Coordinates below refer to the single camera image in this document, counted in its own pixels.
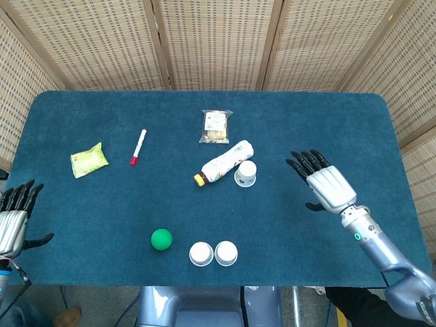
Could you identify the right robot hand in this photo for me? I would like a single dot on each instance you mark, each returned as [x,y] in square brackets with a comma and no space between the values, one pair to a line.
[328,184]

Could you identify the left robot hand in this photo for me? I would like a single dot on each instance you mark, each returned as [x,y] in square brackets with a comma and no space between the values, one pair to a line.
[12,221]

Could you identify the white paper cup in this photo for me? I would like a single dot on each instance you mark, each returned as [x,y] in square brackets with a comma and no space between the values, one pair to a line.
[201,253]
[245,173]
[226,253]

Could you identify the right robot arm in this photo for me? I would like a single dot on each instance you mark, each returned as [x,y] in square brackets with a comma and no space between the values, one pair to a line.
[391,255]

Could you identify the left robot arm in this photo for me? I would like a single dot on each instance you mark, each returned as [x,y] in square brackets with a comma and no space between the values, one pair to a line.
[3,279]

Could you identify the yellow-green snack packet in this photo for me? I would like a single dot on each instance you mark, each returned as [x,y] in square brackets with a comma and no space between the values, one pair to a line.
[88,160]

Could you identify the white bottle with yellow cap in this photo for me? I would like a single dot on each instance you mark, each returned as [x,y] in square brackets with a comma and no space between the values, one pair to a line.
[225,163]

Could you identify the brown shoe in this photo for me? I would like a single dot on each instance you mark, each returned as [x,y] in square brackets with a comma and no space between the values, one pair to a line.
[67,316]

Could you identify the blue table mat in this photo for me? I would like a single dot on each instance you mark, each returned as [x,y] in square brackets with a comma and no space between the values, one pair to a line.
[218,211]

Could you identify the clear snack bag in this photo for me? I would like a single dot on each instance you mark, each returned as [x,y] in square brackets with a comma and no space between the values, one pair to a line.
[215,126]

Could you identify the red and white marker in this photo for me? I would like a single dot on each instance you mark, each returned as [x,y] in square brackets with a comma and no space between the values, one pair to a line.
[138,146]

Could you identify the green ball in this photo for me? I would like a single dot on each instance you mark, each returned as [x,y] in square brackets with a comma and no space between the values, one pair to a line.
[161,239]

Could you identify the blue-grey robot torso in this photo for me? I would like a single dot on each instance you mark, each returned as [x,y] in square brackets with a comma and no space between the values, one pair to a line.
[207,308]

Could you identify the woven bamboo folding screen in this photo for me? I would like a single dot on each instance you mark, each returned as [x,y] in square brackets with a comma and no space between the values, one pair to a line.
[218,44]

